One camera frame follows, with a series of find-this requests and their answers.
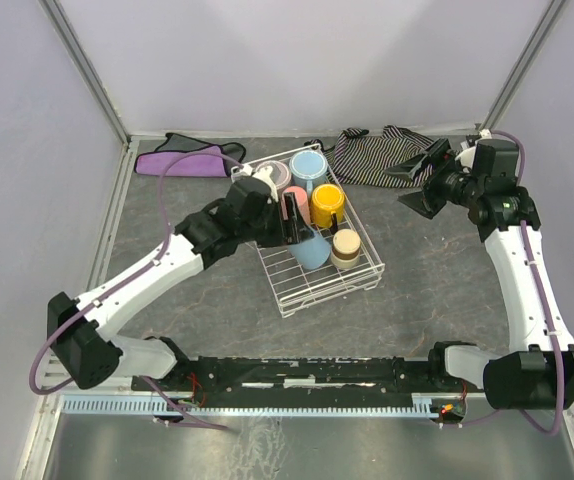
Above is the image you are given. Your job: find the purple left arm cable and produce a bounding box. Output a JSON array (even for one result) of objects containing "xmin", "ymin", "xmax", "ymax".
[{"xmin": 29, "ymin": 152, "xmax": 246, "ymax": 430}]

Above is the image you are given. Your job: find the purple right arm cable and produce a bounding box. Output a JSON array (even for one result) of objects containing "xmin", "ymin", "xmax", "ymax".
[{"xmin": 436, "ymin": 129, "xmax": 566, "ymax": 437}]

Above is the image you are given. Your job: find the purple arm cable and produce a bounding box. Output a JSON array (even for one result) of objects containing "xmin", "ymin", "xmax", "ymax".
[
  {"xmin": 29, "ymin": 152, "xmax": 246, "ymax": 430},
  {"xmin": 436, "ymin": 129, "xmax": 566, "ymax": 437}
]

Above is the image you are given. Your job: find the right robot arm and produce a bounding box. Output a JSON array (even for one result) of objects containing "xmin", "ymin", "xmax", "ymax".
[{"xmin": 385, "ymin": 136, "xmax": 574, "ymax": 410}]

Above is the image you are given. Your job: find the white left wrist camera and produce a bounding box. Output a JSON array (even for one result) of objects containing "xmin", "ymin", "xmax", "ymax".
[{"xmin": 231, "ymin": 165, "xmax": 277, "ymax": 196}]

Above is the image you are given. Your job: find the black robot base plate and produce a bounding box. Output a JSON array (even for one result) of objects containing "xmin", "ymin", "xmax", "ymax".
[{"xmin": 155, "ymin": 357, "xmax": 481, "ymax": 410}]

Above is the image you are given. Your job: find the yellow plastic cup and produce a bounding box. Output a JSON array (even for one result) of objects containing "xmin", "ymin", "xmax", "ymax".
[{"xmin": 310, "ymin": 183, "xmax": 346, "ymax": 234}]

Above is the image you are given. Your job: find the pink plastic cup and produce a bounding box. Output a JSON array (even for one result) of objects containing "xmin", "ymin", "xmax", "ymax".
[{"xmin": 282, "ymin": 186, "xmax": 311, "ymax": 225}]

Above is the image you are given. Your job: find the light blue cable duct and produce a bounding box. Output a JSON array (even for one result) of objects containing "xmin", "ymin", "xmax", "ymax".
[{"xmin": 61, "ymin": 392, "xmax": 463, "ymax": 419}]

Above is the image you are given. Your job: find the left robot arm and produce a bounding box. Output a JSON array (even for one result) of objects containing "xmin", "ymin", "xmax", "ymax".
[{"xmin": 47, "ymin": 177, "xmax": 314, "ymax": 390}]

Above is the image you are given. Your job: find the purple microfiber cloth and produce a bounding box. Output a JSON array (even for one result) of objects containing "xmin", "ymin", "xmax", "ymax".
[{"xmin": 134, "ymin": 133, "xmax": 246, "ymax": 178}]

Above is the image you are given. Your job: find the white wire dish rack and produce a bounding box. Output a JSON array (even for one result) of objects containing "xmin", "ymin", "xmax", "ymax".
[{"xmin": 230, "ymin": 143, "xmax": 386, "ymax": 318}]

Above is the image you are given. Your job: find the striped cloth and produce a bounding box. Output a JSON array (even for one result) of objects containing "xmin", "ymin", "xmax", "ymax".
[{"xmin": 305, "ymin": 125, "xmax": 434, "ymax": 189}]

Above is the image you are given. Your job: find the metal steel cup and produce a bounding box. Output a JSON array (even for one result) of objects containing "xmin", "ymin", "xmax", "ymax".
[{"xmin": 330, "ymin": 228, "xmax": 362, "ymax": 270}]

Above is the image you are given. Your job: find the blue plastic cup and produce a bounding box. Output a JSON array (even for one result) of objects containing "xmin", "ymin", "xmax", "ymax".
[{"xmin": 288, "ymin": 228, "xmax": 331, "ymax": 270}]

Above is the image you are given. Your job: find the lilac textured mug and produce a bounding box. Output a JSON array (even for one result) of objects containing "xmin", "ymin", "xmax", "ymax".
[{"xmin": 256, "ymin": 160, "xmax": 292, "ymax": 194}]

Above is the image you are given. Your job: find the light blue textured mug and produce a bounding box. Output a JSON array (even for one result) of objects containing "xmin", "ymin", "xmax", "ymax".
[{"xmin": 289, "ymin": 150, "xmax": 328, "ymax": 197}]

